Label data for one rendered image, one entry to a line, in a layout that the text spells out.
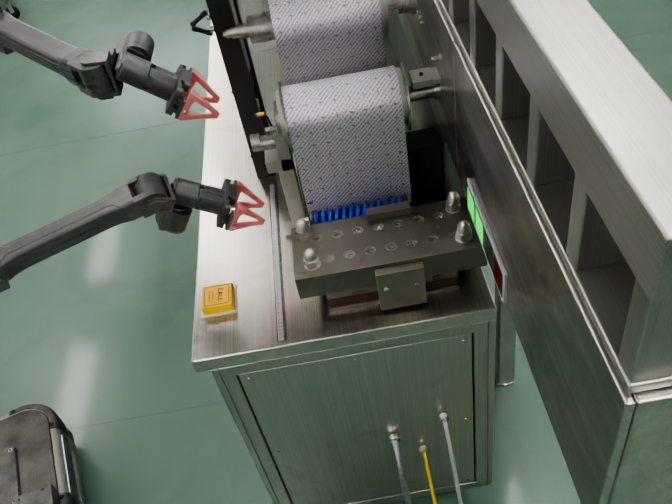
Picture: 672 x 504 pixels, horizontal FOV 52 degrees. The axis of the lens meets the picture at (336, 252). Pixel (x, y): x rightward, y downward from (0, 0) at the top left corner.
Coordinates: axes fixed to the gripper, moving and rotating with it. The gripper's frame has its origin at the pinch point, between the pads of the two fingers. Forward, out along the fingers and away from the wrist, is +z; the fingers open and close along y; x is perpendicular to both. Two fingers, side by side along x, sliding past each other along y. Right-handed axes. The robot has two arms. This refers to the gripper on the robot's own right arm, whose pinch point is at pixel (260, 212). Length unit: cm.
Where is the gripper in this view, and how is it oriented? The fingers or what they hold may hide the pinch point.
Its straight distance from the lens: 155.8
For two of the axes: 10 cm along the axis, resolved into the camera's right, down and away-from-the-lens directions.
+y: 1.0, 6.8, -7.3
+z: 9.1, 2.3, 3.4
